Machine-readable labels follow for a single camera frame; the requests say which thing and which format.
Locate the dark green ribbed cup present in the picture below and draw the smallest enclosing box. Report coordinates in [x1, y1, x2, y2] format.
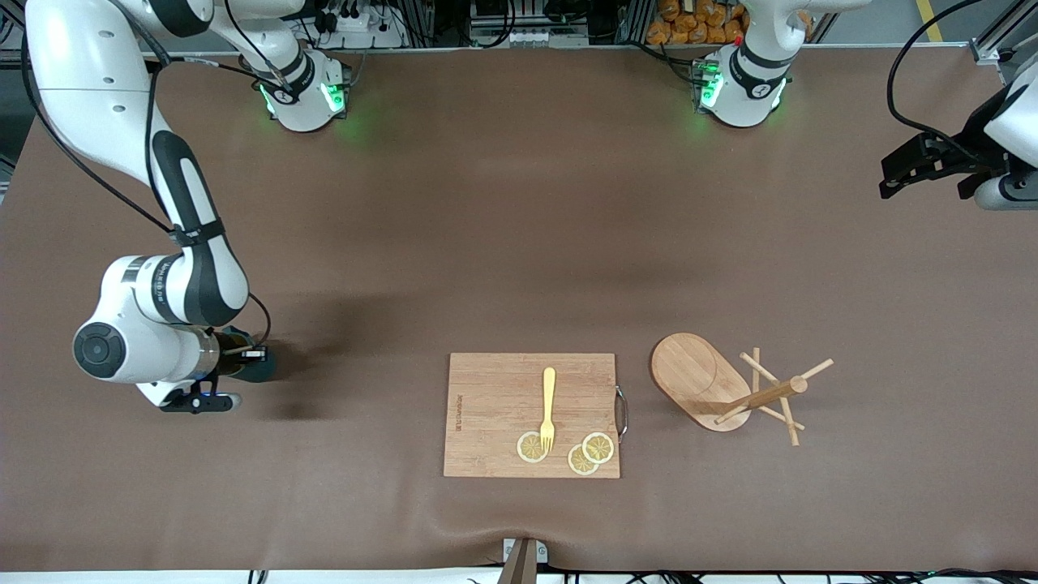
[235, 326, 278, 384]

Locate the wooden mug tree rack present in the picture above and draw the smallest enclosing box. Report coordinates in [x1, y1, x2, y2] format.
[650, 332, 834, 447]

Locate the wooden cutting board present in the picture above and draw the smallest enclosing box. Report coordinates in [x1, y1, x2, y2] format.
[443, 352, 621, 479]

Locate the brown table mat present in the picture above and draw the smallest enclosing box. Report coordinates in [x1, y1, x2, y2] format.
[0, 45, 1038, 573]

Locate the orange packaged goods pile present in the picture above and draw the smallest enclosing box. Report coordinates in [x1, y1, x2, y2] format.
[646, 0, 751, 45]

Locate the yellow plastic fork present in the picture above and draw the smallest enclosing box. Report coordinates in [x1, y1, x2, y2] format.
[539, 367, 558, 453]

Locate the white power strip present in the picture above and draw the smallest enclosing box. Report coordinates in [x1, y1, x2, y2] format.
[312, 6, 406, 49]

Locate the long white socket strip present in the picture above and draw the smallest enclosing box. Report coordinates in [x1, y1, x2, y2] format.
[470, 24, 590, 48]

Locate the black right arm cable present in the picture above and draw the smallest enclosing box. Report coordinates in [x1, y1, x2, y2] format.
[20, 0, 274, 350]

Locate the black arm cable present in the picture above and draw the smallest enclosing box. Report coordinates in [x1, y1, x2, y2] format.
[20, 0, 274, 350]
[886, 0, 994, 157]

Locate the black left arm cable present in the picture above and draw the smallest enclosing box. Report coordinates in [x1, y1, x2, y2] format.
[886, 0, 994, 157]

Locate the aluminium frame post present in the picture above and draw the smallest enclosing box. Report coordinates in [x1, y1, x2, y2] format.
[969, 0, 1038, 66]

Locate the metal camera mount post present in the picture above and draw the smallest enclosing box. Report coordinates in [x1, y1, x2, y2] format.
[496, 537, 549, 584]

